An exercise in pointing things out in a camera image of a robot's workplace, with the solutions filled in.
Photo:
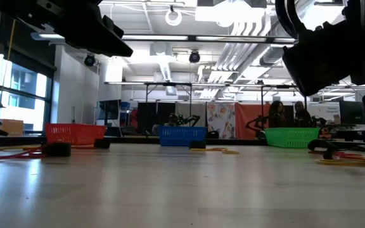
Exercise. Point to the orange curtain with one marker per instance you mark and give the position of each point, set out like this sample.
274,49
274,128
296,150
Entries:
249,111

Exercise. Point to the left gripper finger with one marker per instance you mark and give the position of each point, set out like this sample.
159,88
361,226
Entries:
100,41
113,27

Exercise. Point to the black aluminium table frame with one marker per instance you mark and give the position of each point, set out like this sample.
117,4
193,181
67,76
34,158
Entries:
131,140

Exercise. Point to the large dark-framed window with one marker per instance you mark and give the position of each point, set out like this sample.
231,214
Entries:
21,104

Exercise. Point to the black background station frame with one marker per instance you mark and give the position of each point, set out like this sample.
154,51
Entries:
170,84
284,86

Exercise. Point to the black background table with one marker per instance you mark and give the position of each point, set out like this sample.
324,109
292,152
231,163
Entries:
353,133

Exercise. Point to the black ceiling spotlight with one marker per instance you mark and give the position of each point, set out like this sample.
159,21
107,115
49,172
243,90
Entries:
90,60
194,57

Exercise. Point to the dark background screen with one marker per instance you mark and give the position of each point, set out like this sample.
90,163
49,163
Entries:
109,112

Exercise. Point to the blue plastic basket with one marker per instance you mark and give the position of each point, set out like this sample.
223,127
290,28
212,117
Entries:
182,136

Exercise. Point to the yellow rubber band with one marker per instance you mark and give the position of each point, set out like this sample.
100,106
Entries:
350,163
14,147
231,152

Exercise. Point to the silver ventilation duct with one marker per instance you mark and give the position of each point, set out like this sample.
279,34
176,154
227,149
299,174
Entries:
269,55

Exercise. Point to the red plastic basket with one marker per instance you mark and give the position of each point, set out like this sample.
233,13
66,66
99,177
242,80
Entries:
74,134

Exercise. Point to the red rubber band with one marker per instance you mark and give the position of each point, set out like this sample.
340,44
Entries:
5,157
350,155
315,152

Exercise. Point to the floral patterned cloth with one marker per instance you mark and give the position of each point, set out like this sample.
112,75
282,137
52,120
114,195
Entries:
220,120

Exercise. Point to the green plastic basket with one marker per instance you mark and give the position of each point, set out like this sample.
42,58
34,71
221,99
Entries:
291,137

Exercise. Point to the brown cardboard box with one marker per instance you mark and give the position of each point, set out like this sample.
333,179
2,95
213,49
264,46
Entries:
9,127

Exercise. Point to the black curtain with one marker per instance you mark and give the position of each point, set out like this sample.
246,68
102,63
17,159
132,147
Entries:
151,117

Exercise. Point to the black round background object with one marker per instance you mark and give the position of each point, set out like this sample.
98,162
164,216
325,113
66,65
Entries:
213,135

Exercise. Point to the white poster with text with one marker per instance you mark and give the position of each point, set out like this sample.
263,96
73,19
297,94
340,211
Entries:
328,111

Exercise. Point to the person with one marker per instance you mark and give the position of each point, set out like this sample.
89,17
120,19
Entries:
277,115
301,117

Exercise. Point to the black computer monitor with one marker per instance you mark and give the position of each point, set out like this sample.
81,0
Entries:
352,112

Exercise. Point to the long white light strip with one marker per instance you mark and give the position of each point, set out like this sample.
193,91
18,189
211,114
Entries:
157,37

